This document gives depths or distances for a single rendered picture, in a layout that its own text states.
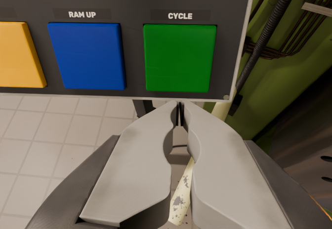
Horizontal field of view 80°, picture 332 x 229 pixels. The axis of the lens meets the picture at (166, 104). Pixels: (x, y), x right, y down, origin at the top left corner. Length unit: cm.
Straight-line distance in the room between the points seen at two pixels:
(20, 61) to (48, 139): 119
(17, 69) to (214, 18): 23
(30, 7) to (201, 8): 17
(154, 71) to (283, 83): 48
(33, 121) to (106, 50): 136
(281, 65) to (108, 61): 47
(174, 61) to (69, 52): 12
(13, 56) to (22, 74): 2
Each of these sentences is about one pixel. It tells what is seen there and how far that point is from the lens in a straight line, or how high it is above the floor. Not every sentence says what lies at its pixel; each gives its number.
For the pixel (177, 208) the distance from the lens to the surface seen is 54.
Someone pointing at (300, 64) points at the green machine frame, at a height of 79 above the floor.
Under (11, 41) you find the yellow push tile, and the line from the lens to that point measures 28.
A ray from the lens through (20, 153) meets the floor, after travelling 152.
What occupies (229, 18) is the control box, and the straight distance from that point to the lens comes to 23.
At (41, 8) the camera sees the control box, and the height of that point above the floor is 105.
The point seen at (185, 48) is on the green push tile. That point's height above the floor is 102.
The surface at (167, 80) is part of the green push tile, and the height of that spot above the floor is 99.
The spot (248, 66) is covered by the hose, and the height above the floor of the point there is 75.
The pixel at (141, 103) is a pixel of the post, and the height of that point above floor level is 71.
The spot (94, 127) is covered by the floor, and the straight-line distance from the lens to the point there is 136.
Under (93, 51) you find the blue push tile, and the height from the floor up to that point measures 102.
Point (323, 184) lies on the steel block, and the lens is 67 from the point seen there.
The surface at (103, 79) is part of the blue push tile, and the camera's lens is 25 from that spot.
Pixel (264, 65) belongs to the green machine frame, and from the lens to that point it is 62.
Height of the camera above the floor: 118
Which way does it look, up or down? 61 degrees down
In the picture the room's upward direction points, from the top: 2 degrees counter-clockwise
